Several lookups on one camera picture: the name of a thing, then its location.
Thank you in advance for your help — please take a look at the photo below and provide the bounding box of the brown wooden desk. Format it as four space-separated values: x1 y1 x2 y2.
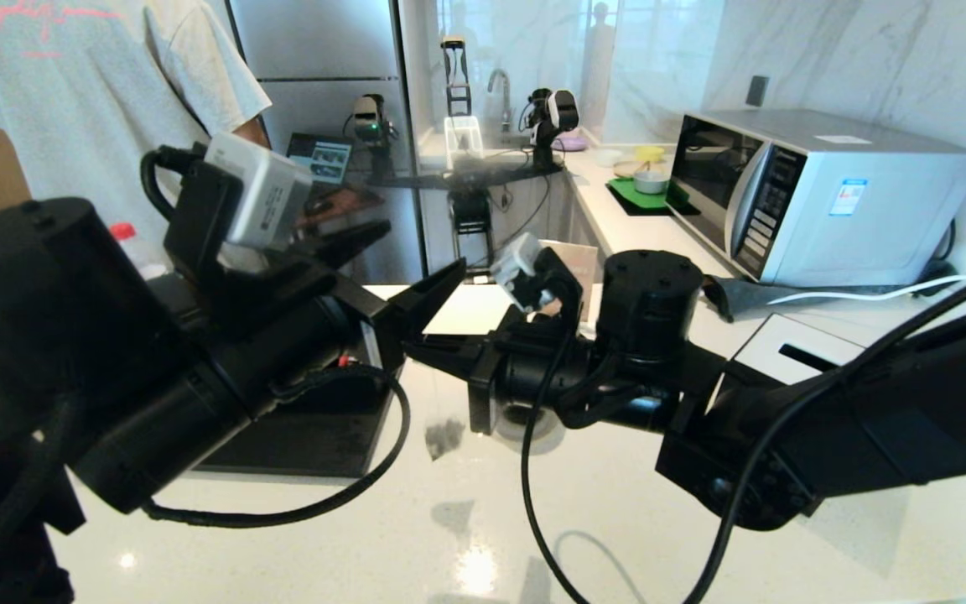
299 186 385 240

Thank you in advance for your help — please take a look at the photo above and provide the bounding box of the round translucent coaster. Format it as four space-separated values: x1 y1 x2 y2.
483 411 572 456

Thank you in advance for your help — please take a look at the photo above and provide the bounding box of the open laptop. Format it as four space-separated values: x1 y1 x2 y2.
286 133 354 187

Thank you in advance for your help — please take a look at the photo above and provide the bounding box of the black serving tray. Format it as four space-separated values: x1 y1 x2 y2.
198 394 393 478

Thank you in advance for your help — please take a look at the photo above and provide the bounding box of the QR code sign stand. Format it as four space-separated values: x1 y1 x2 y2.
563 239 603 324

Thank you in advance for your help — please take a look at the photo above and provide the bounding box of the black upright stand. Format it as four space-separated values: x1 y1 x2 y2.
439 35 473 117

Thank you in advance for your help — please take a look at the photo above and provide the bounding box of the silver refrigerator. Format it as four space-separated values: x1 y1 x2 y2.
227 0 429 286

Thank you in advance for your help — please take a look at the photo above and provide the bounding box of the green mat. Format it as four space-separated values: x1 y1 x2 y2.
605 175 689 216

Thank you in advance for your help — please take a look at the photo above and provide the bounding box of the clear water bottle red cap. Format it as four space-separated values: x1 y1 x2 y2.
108 221 167 279

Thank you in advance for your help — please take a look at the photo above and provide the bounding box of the chrome kitchen faucet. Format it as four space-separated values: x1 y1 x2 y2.
487 69 512 135

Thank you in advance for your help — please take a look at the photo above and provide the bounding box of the black tissue box white top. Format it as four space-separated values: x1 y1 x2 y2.
730 313 878 388

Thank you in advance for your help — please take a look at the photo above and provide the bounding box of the person in grey t-shirt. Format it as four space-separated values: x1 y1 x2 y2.
0 0 274 253

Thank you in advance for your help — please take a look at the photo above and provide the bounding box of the silver microwave oven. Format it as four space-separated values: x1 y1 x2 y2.
666 107 966 287

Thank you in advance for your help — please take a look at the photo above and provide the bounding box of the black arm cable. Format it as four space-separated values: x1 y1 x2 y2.
519 256 966 604
143 365 411 529

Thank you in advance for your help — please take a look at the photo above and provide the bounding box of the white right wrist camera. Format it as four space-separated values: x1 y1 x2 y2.
490 233 574 315

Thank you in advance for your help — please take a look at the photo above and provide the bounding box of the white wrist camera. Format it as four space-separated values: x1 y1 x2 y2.
202 132 314 251
490 233 574 315

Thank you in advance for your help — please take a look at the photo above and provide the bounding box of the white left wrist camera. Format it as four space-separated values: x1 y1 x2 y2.
202 132 314 251

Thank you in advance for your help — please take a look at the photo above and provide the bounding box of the camera on tripod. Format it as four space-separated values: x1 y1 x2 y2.
344 93 398 181

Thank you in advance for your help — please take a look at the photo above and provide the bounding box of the white wire rack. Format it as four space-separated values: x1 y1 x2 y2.
444 116 485 170

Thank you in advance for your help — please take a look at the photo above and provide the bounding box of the white power cable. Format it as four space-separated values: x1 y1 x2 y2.
766 267 966 306

